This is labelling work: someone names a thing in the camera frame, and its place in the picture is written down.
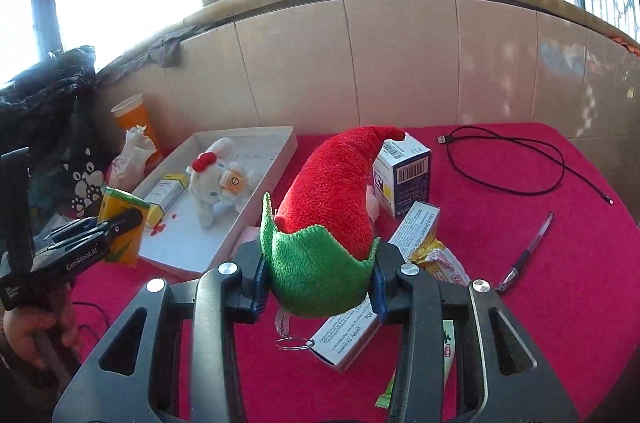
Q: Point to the yellow carton box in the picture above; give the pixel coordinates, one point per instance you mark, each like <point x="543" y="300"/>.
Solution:
<point x="127" y="248"/>

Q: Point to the long white medicine box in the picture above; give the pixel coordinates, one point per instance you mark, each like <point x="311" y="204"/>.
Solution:
<point x="345" y="333"/>

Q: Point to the white box with yellow end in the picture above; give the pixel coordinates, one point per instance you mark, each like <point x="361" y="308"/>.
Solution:
<point x="167" y="193"/>

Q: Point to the paw print bag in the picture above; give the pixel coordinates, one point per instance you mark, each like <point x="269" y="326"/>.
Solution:
<point x="85" y="173"/>

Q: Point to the red green plush elf hat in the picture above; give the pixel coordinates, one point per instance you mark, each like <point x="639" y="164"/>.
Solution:
<point x="325" y="203"/>

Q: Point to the dark ballpoint pen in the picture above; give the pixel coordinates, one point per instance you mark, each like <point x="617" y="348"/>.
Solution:
<point x="527" y="253"/>

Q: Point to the red table cloth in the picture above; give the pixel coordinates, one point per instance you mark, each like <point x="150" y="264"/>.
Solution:
<point x="525" y="343"/>

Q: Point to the crumpled clear plastic bag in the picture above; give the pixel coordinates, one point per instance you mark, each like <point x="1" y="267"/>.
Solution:
<point x="130" y="158"/>

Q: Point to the orange plastic cup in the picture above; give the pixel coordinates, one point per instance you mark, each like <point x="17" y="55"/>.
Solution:
<point x="137" y="118"/>

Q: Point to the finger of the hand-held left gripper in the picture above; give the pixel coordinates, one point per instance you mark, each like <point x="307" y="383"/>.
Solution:
<point x="75" y="228"/>
<point x="122" y="223"/>

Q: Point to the yellow snack packet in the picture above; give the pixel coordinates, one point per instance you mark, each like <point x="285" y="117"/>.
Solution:
<point x="440" y="263"/>

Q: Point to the grey cloth rag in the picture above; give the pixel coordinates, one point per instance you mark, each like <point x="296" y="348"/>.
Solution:
<point x="165" y="50"/>

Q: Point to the black plastic bag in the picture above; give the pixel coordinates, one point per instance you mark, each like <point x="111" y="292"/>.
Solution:
<point x="40" y="98"/>

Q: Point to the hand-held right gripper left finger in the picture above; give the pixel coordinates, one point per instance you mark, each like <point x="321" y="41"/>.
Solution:
<point x="259" y="284"/>

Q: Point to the white cardboard tray box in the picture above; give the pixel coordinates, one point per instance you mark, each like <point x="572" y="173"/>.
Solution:
<point x="240" y="153"/>

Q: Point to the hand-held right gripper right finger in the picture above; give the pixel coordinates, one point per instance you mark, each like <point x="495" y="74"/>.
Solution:
<point x="378" y="289"/>

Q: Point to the blue white carton box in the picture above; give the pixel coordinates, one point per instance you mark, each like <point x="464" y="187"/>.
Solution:
<point x="407" y="173"/>

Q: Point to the pink fluffy plush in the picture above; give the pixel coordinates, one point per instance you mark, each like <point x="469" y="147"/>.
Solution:
<point x="374" y="203"/>

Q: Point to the white plush chicken toy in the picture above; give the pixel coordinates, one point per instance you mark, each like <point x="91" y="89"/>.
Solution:
<point x="220" y="183"/>

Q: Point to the person's left hand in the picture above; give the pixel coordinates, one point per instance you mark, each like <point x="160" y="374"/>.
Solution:
<point x="20" y="333"/>

